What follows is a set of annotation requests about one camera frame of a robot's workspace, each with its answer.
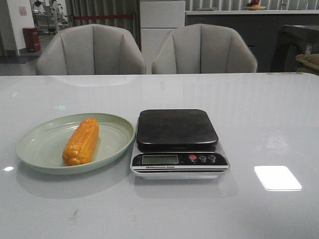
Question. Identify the light green plate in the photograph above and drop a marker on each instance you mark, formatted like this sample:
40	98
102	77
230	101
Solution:
41	148

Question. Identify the grey armchair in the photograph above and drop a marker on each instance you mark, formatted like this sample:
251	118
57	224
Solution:
92	49
204	49

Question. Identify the beige cushion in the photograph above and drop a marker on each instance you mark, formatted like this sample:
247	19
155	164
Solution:
308	63

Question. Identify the orange corn cob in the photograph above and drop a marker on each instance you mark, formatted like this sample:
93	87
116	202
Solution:
81	145

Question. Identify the black silver electronic scale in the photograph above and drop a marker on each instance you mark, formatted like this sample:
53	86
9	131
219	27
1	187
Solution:
177	144

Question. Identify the left grey armchair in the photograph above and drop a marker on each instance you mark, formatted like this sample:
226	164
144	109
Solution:
92	49

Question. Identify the dark appliance at right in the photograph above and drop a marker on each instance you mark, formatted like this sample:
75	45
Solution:
293	40

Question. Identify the red bin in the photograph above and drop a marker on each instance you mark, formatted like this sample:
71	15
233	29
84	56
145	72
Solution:
31	39

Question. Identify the right grey armchair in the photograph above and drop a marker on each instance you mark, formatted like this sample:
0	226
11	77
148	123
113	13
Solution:
204	49

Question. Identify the fruit bowl on counter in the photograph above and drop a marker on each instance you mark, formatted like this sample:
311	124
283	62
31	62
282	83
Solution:
254	5

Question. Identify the white cabinet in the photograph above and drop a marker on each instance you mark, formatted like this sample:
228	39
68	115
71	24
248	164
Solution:
157	18

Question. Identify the grey counter with white top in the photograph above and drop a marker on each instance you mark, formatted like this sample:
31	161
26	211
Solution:
258	28

